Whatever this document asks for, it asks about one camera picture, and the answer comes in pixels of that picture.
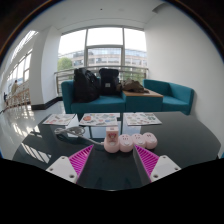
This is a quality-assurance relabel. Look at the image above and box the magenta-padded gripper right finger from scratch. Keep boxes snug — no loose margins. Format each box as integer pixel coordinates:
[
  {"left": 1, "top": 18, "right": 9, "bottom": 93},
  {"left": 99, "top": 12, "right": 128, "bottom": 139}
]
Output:
[{"left": 132, "top": 144, "right": 182, "bottom": 186}]

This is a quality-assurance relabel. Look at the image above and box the white power strip cable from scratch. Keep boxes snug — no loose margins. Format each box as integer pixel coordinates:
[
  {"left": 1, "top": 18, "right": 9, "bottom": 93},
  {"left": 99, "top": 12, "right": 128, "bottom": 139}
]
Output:
[{"left": 54, "top": 126, "right": 106, "bottom": 147}]

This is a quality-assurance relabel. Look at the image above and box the metal window railing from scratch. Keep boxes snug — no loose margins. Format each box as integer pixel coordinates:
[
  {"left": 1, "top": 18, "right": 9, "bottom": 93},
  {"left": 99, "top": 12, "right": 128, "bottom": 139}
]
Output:
[{"left": 54, "top": 65, "right": 149, "bottom": 96}]

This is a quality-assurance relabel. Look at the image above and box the teal sofa with bags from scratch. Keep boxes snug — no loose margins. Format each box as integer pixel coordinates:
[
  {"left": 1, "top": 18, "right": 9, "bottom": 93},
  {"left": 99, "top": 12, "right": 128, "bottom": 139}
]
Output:
[{"left": 60, "top": 79, "right": 127, "bottom": 116}]

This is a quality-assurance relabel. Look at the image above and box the sticker sheet with red circle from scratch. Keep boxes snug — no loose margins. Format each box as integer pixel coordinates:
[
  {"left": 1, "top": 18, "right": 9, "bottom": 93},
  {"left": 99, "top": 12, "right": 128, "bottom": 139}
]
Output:
[{"left": 79, "top": 112, "right": 121, "bottom": 128}]

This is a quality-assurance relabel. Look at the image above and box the black backpack with label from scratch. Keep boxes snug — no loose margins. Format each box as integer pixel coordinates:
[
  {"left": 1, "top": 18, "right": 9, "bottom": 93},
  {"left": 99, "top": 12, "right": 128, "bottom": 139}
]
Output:
[{"left": 98, "top": 67, "right": 121, "bottom": 97}]

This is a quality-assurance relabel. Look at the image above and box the teal block table, wooden top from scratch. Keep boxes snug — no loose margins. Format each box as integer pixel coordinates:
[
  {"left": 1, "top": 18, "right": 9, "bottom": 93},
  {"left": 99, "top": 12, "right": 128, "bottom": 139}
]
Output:
[{"left": 122, "top": 89, "right": 164, "bottom": 113}]

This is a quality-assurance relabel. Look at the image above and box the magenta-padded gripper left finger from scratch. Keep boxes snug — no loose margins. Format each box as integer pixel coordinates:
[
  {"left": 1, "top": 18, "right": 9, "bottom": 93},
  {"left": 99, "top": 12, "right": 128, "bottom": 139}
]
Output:
[{"left": 45, "top": 144, "right": 96, "bottom": 184}]

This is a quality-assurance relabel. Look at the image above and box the person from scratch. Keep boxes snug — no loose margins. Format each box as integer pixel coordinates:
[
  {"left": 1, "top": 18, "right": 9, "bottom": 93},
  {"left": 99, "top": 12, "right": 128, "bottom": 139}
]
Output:
[{"left": 10, "top": 79, "right": 20, "bottom": 98}]

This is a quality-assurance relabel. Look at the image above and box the brown jacket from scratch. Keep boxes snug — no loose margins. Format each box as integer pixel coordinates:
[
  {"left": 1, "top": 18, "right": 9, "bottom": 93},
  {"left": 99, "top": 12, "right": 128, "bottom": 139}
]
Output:
[{"left": 120, "top": 78, "right": 150, "bottom": 94}]

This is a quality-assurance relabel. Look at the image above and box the empty teal sofa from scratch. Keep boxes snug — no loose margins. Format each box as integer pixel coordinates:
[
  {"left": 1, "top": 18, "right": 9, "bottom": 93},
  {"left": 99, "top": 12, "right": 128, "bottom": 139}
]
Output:
[{"left": 143, "top": 78, "right": 195, "bottom": 116}]

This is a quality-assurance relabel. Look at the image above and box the black soft bag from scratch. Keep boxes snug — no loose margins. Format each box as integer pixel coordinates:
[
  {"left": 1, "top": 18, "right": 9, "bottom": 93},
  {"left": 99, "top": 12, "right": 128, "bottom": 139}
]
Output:
[{"left": 73, "top": 67, "right": 100, "bottom": 103}]

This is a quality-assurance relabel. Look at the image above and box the pink power strip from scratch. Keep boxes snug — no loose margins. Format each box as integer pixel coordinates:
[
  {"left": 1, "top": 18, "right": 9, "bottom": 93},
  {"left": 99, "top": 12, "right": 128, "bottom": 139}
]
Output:
[{"left": 103, "top": 132, "right": 158, "bottom": 154}]

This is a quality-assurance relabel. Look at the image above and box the pink charger block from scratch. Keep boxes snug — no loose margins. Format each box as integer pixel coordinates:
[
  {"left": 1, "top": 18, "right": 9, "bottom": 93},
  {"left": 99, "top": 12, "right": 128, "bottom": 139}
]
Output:
[{"left": 105, "top": 126, "right": 120, "bottom": 143}]

